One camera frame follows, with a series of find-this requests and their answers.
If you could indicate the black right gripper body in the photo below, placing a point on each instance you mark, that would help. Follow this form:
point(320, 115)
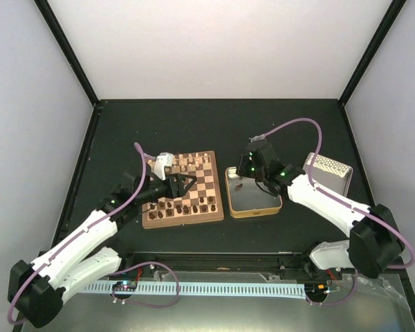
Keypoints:
point(244, 171)

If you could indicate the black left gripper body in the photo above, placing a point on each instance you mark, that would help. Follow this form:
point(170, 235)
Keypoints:
point(169, 192)

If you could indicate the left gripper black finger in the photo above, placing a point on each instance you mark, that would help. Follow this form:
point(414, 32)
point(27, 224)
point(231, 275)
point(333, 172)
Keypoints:
point(184, 186)
point(185, 177)

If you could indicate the yellow bear metal tin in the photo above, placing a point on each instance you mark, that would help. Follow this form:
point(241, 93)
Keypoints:
point(250, 201)

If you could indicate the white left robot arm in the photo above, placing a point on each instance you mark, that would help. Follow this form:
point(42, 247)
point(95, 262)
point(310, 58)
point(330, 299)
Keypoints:
point(39, 289)

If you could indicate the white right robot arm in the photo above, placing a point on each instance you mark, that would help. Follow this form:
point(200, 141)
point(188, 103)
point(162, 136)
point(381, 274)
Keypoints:
point(371, 245)

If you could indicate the wooden chess board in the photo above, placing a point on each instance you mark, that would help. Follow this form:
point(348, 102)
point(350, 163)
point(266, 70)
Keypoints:
point(207, 184)

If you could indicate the small circuit board left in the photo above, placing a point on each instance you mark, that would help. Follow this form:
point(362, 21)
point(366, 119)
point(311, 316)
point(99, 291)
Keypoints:
point(125, 286)

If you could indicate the small circuit board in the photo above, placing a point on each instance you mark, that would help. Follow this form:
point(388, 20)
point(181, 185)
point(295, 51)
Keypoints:
point(318, 289)
point(125, 286)

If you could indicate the small circuit board right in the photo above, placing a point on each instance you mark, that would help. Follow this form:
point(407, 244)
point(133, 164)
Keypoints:
point(318, 289)

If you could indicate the white queen piece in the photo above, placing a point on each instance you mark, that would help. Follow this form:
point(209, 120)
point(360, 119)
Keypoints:
point(181, 159)

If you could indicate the pink tin lid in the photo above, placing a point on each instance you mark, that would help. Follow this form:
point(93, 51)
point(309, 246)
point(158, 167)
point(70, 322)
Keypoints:
point(332, 174)

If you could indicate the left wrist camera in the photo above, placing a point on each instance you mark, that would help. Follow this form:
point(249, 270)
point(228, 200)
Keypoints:
point(159, 163)

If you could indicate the white slotted cable duct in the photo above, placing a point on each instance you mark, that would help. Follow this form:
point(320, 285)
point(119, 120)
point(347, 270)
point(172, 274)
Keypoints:
point(213, 289)

